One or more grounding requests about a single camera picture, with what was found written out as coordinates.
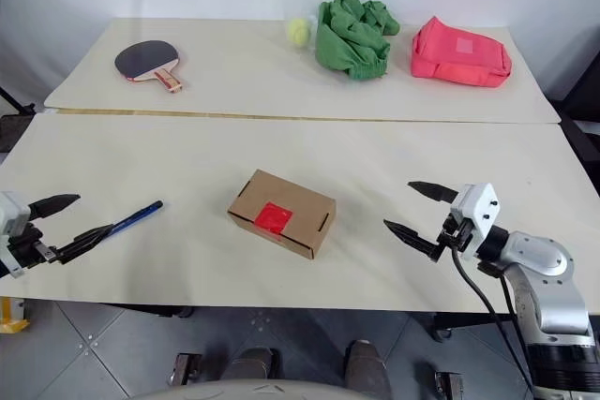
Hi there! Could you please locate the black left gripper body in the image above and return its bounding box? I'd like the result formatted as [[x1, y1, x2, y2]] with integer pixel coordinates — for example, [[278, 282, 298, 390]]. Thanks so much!
[[7, 220, 63, 273]]

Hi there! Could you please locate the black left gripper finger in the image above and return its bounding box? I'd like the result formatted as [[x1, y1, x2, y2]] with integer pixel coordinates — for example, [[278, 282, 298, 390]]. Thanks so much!
[[27, 193, 82, 221], [55, 225, 115, 265]]

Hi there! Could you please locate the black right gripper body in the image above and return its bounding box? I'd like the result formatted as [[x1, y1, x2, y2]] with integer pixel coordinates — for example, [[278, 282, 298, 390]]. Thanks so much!
[[437, 212, 475, 252]]

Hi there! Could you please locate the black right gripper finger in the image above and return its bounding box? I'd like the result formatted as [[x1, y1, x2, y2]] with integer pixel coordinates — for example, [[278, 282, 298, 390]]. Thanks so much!
[[382, 219, 441, 262], [407, 180, 459, 205]]

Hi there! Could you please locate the blue pen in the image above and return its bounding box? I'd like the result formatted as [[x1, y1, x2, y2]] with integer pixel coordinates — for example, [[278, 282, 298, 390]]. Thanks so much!
[[99, 200, 165, 241]]

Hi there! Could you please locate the brown cardboard box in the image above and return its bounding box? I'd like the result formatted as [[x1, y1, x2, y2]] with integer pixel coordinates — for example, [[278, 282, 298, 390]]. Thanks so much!
[[227, 168, 338, 261]]

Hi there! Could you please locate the yellow floor object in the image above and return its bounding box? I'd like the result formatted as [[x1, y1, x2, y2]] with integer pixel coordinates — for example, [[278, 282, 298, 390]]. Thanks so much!
[[0, 296, 31, 336]]

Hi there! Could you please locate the black tripod stand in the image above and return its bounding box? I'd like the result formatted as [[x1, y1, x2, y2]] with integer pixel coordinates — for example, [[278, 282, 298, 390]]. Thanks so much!
[[0, 84, 39, 154]]

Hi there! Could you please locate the pink fabric bag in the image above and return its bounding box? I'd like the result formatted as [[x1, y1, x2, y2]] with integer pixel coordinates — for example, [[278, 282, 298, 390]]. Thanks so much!
[[410, 15, 514, 89]]

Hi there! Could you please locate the red tape patch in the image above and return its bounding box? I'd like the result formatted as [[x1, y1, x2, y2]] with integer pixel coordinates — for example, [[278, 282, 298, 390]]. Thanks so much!
[[254, 201, 293, 235]]

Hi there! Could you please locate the dark rounded shape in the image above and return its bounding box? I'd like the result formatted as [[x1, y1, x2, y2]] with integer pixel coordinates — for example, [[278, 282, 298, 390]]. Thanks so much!
[[343, 340, 394, 400], [223, 347, 283, 381]]

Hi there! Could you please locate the metal table foot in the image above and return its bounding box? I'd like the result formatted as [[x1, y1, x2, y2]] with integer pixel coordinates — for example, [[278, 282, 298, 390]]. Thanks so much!
[[432, 370, 466, 400], [169, 351, 203, 388]]

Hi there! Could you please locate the black table tennis paddle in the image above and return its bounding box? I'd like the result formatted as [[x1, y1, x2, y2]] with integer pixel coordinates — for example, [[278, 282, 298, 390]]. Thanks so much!
[[113, 39, 184, 94]]

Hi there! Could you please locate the crumpled green cloth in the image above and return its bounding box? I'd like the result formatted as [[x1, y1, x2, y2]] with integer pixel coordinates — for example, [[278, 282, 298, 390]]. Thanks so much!
[[314, 0, 401, 82]]

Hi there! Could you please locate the yellow tennis ball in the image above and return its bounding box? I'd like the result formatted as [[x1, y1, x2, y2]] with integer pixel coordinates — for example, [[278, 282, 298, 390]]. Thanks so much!
[[287, 18, 311, 43]]

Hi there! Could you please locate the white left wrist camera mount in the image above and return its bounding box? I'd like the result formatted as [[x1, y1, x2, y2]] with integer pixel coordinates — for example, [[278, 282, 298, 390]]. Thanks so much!
[[0, 190, 32, 279]]

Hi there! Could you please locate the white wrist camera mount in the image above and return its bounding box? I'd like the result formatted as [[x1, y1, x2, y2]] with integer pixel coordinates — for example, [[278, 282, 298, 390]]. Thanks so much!
[[0, 190, 32, 279], [448, 182, 501, 261]]

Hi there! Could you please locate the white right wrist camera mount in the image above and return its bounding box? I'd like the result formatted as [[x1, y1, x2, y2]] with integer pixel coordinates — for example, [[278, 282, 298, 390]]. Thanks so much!
[[448, 182, 501, 261]]

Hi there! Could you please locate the black furniture frame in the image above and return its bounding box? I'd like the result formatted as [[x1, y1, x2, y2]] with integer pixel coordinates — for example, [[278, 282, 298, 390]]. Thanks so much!
[[547, 24, 600, 177]]

